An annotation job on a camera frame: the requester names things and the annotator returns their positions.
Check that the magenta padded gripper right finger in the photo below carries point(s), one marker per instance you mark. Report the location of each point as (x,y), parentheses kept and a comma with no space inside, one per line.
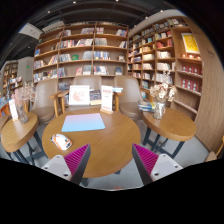
(151,166)

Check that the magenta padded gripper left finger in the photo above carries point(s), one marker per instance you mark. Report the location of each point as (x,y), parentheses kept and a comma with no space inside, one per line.
(70,167)

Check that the blue pink gradient mouse pad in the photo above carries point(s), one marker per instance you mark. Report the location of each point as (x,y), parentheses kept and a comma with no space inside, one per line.
(83,122)

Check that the round wooden right side table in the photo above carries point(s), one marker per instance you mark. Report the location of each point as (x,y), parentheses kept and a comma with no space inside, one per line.
(173,125)

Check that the stack of books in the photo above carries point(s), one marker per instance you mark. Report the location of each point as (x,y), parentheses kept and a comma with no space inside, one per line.
(146,106)

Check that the beige chair left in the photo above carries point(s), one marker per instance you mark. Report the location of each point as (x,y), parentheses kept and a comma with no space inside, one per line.
(45,104)

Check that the beige chair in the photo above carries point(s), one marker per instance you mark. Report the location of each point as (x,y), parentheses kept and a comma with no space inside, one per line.
(45,104)
(95,83)
(128,102)

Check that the round wooden left side table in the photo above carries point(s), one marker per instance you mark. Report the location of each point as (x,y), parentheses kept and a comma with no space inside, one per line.
(15,134)

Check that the white framed red picture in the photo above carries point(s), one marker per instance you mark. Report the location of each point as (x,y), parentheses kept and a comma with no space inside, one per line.
(79,95)

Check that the glass vase with dried flowers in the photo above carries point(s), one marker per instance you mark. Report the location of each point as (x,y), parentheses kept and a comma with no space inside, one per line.
(164,92)

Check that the beige chair centre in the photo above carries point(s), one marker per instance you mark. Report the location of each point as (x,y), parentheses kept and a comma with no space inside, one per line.
(95,83)

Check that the beige chair right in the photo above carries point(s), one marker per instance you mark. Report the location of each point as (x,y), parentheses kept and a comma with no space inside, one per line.
(128,102)

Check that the white standing sign card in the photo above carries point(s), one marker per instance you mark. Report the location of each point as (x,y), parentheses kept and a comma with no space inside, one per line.
(106,99)

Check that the white sign on left table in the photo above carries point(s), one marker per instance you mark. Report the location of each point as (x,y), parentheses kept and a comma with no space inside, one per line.
(13,110)

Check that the left vase with pink flowers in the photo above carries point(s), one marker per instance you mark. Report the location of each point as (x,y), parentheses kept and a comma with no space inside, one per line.
(22,96)

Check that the wooden bookshelf centre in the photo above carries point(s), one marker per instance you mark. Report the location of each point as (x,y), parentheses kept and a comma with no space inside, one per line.
(84,48)

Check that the wooden bookshelf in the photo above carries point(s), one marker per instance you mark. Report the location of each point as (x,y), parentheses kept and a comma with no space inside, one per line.
(156,45)
(84,48)

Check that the wooden bookshelf right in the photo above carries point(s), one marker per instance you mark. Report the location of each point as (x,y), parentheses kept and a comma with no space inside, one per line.
(156,45)

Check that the yellow framed poster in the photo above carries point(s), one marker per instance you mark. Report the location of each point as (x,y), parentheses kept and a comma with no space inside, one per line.
(190,43)

